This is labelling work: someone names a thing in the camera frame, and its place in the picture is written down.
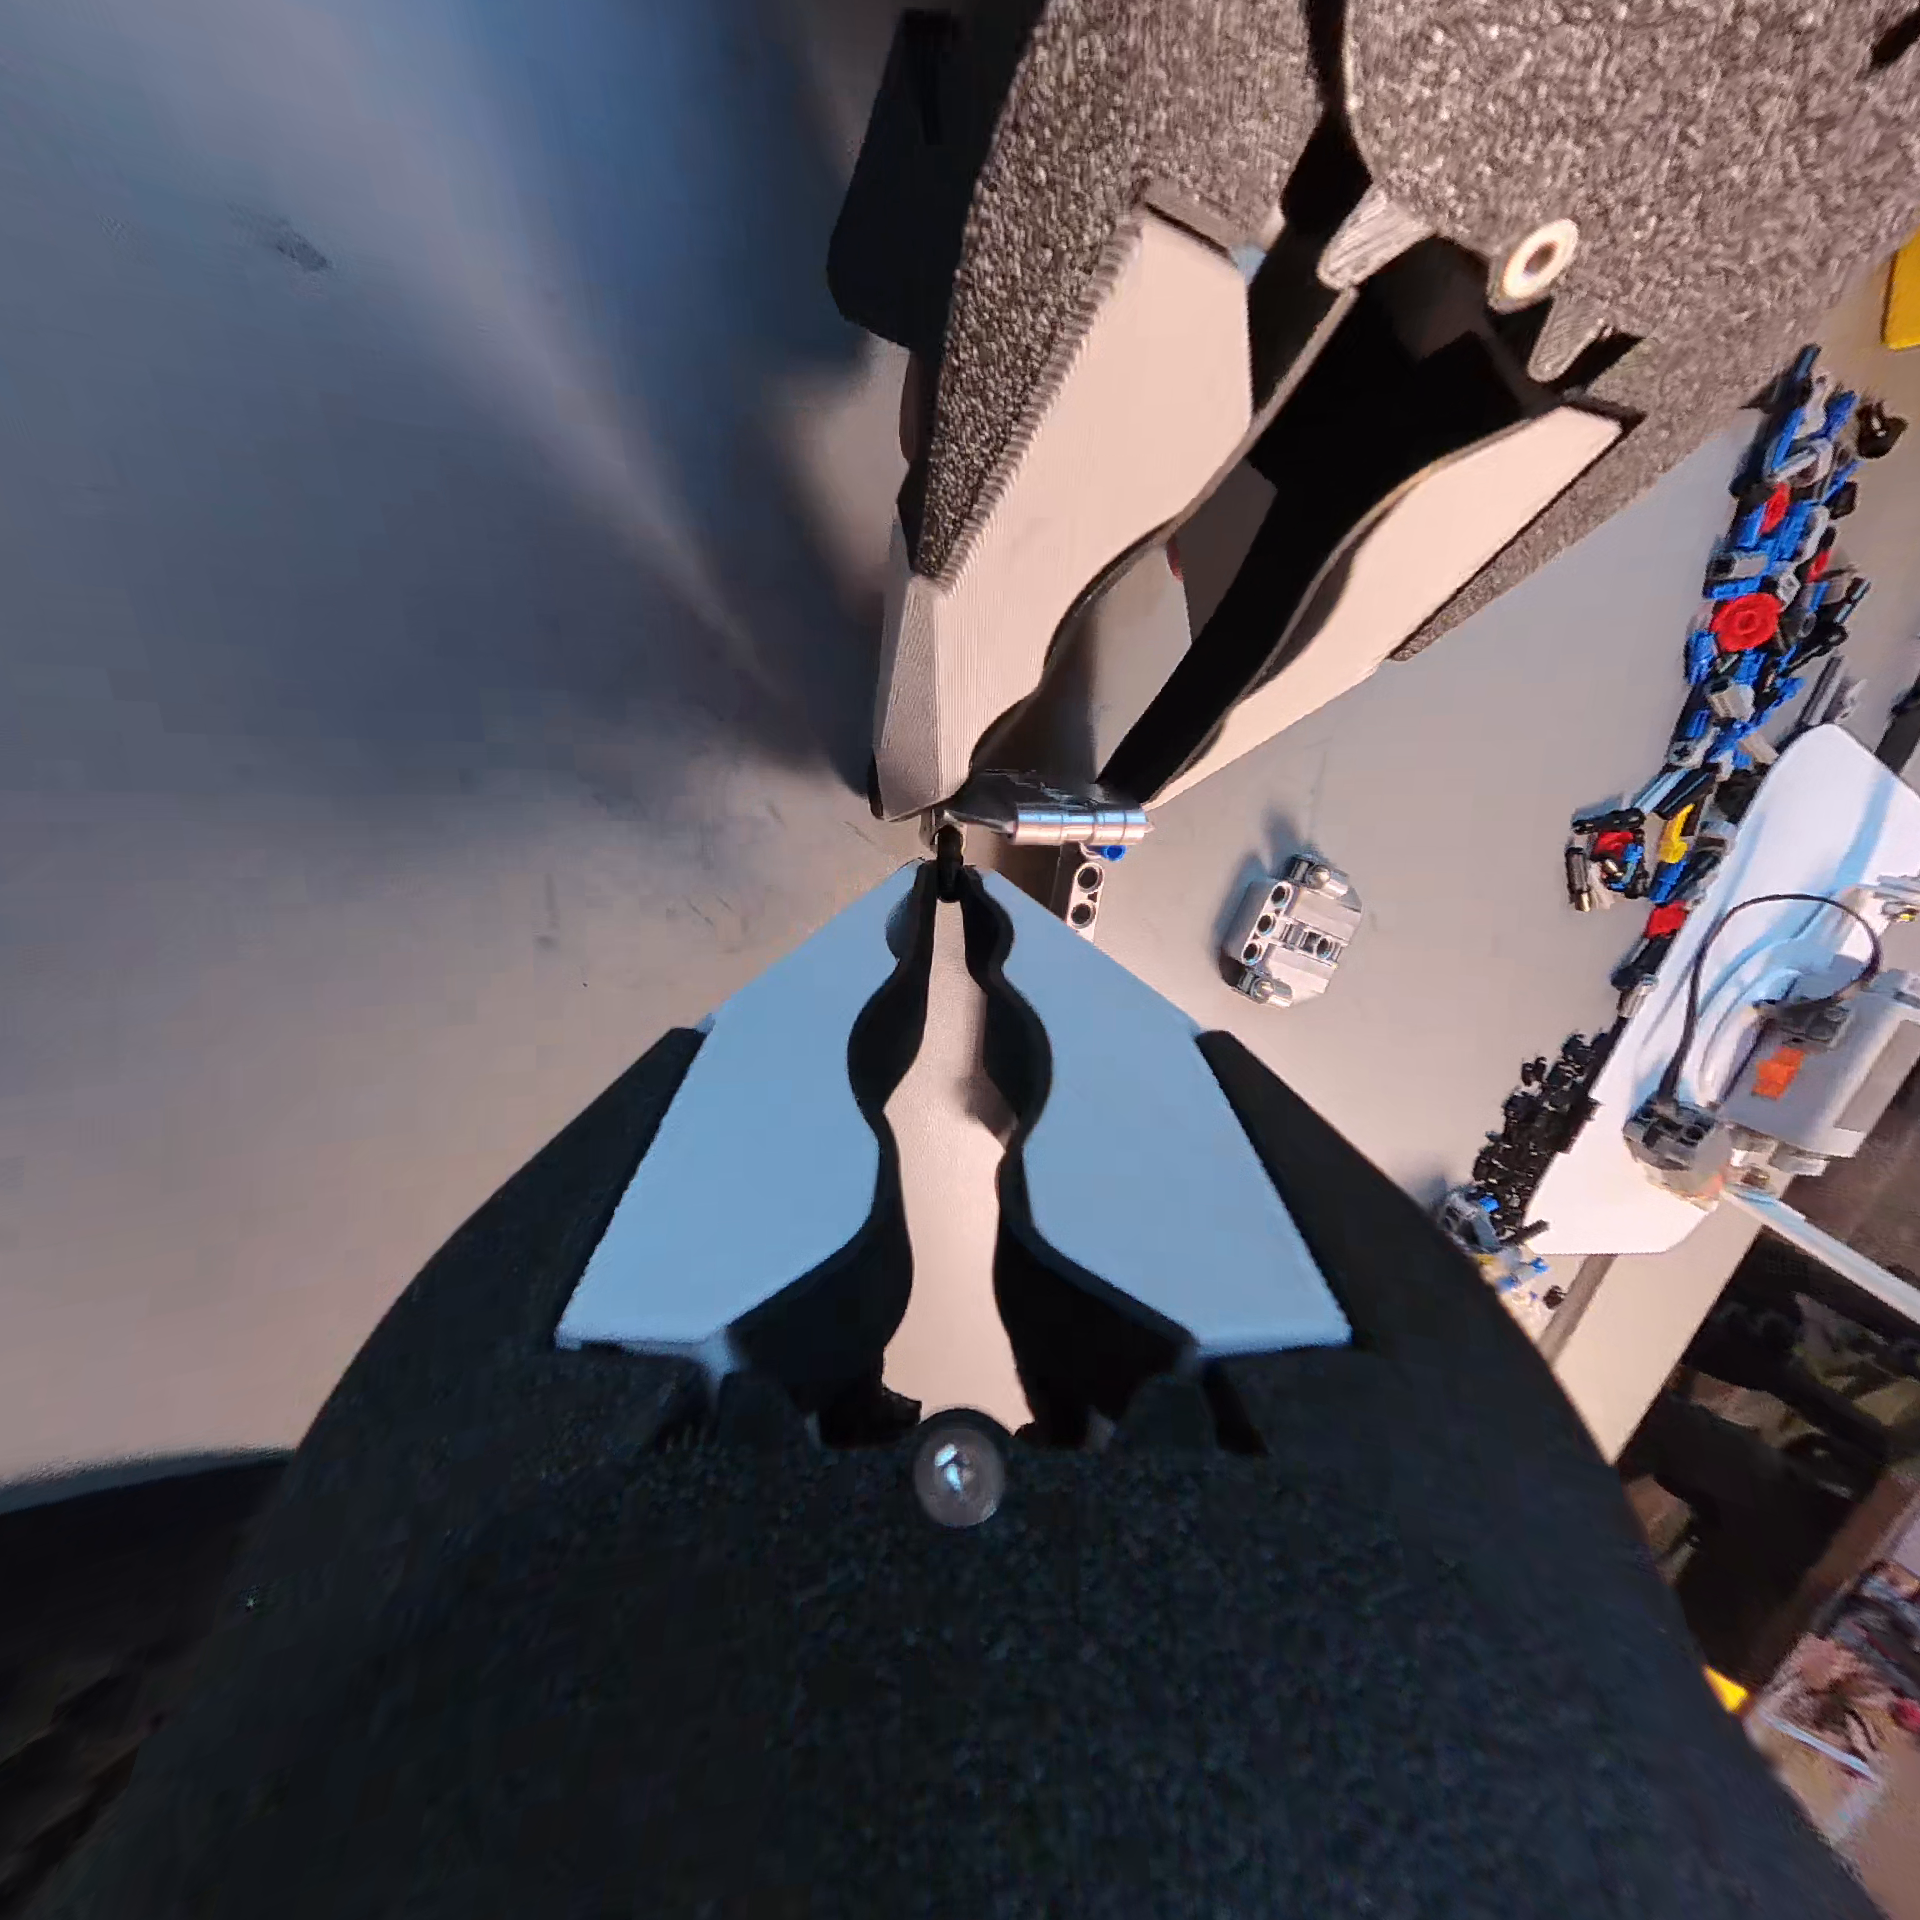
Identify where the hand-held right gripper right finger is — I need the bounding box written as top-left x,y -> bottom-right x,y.
958,866 -> 1352,1442

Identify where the pile of black pins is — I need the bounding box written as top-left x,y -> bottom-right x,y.
1469,1036 -> 1613,1248

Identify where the pile of small mixed pieces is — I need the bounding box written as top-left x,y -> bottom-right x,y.
1567,346 -> 1907,993

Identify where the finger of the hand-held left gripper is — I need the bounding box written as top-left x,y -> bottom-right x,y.
870,209 -> 1259,823
1100,403 -> 1632,811

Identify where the printed magazine page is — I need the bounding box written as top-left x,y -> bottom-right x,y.
1745,1559 -> 1920,1848

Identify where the grey motor with orange end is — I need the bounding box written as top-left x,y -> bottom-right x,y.
1622,1096 -> 1800,1204

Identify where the black motor cable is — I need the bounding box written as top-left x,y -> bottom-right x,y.
1670,897 -> 1884,1116

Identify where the person's black clothing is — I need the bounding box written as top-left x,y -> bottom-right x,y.
0,1447 -> 294,1920

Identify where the silver engine block piece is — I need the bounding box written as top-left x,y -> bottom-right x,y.
1222,856 -> 1365,1009
944,769 -> 1157,851

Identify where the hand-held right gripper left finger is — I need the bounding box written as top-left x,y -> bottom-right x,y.
556,862 -> 944,1446

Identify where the grey battery box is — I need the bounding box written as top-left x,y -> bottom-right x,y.
1745,967 -> 1920,1161

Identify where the transparent brick assembly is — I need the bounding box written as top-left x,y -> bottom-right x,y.
1438,1184 -> 1567,1326

